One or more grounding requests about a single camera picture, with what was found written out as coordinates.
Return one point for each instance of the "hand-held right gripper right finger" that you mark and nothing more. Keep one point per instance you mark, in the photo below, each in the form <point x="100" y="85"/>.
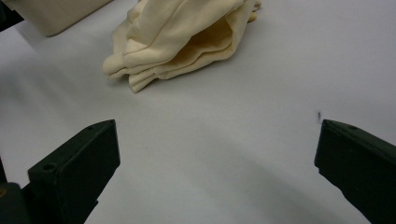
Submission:
<point x="364" y="168"/>

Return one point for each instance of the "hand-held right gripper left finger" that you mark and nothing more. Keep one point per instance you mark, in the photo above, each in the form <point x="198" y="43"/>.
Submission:
<point x="71" y="174"/>

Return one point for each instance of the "white board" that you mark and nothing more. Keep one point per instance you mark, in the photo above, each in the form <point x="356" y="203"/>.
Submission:
<point x="218" y="140"/>

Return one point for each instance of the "beige plastic tray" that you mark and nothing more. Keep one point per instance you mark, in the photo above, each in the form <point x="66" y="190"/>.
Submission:
<point x="56" y="14"/>

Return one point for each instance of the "cream cloth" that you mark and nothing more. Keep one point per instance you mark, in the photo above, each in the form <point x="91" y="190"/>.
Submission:
<point x="174" y="40"/>

